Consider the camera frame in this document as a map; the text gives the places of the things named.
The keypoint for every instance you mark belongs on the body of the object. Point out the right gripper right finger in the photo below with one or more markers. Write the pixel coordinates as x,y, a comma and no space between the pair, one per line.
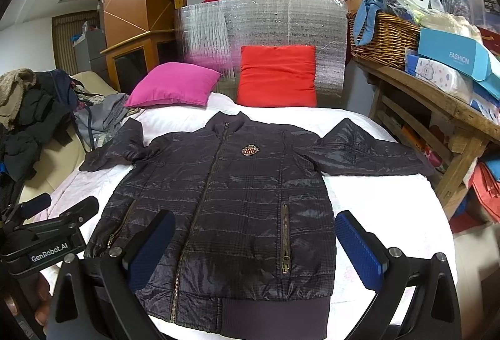
415,298

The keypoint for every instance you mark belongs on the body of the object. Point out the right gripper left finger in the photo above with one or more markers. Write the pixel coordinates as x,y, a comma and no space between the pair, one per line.
96,298

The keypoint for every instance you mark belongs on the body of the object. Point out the black quilted jacket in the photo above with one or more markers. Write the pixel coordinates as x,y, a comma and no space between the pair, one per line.
253,255

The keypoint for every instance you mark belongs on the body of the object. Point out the pile of dark clothes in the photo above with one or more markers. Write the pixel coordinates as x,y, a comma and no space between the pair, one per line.
36,107

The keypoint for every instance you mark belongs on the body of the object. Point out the person's left hand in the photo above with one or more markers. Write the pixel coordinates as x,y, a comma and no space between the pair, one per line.
25,307

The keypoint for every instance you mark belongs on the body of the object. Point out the grey garment bag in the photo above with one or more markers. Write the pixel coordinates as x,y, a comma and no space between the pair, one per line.
100,117

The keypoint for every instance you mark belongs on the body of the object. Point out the wooden side table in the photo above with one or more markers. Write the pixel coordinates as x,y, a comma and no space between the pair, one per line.
425,118

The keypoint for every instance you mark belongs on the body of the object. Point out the wooden cabinet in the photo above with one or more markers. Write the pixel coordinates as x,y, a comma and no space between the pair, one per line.
131,60

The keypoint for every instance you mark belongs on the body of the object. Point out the magenta pillow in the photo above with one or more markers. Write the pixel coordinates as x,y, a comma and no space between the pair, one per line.
174,83

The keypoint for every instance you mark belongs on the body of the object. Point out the white patterned package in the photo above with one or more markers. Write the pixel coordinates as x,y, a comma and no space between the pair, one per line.
443,77

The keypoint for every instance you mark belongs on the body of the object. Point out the blue fashion box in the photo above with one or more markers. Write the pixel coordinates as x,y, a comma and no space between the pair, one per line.
465,55

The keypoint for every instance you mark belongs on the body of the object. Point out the silver foil insulation mat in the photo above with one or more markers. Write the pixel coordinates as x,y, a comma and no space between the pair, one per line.
211,34

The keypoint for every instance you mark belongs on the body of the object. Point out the wicker basket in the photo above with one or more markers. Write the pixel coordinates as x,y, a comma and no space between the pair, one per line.
393,36

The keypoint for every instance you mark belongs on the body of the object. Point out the red pillow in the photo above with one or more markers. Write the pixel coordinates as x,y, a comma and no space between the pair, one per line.
277,76

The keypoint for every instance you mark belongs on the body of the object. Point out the blue cloth in basket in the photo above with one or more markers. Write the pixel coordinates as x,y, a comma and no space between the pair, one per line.
364,24

